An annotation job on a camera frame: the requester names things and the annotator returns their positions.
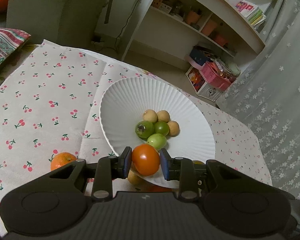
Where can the yellowish longan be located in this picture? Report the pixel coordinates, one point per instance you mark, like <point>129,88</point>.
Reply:
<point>174,128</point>

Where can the orange cherry tomato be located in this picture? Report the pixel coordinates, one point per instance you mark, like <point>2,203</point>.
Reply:
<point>146,160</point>

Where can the pink plastic basket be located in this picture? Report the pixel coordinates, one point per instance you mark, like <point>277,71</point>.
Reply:
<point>212,76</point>

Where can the olive green tomato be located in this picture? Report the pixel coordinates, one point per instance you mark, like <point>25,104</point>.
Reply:
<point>198,162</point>

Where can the grey sofa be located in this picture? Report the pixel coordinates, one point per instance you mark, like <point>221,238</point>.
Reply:
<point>65,22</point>

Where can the white storage box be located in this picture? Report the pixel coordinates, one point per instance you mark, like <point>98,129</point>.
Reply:
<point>201,87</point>

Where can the light green fruit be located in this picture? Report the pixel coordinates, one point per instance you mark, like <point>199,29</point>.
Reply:
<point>157,140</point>

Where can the large red tomato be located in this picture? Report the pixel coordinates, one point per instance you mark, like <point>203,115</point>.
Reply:
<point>156,188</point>

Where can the brown longan front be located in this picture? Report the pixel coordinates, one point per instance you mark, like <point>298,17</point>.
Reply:
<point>133,178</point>

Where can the striped patterned cushion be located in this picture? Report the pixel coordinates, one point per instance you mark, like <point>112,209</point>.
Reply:
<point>10,41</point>

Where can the green oval fruit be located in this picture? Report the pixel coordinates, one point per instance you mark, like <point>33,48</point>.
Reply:
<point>144,129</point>

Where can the white fluted plate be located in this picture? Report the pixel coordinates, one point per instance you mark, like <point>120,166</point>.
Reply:
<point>135,111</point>

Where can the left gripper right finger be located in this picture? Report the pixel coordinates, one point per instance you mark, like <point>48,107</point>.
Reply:
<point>182,170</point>

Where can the floral lace curtain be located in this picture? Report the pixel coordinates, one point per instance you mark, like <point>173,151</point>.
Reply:
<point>266,96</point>

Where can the stack of books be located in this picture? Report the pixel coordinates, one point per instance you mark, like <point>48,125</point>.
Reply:
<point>251,12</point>

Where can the cherry print tablecloth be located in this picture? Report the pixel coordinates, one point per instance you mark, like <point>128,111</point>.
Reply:
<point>50,105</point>

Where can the small orange mandarin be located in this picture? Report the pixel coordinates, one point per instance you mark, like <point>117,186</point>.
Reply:
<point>61,159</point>

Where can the brown longan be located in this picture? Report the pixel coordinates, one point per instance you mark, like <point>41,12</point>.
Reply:
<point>133,178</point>
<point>163,116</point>

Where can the white bookshelf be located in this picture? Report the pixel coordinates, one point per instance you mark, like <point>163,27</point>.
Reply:
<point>168,29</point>

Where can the pale beige longan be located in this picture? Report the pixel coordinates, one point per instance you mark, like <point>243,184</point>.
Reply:
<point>150,115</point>

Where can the dark blue storage bin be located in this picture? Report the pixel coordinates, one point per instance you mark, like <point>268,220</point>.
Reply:
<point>201,54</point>

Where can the small green tomato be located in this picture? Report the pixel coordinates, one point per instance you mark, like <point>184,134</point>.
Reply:
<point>161,127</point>

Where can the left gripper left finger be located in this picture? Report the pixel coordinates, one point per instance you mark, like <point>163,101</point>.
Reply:
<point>108,169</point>

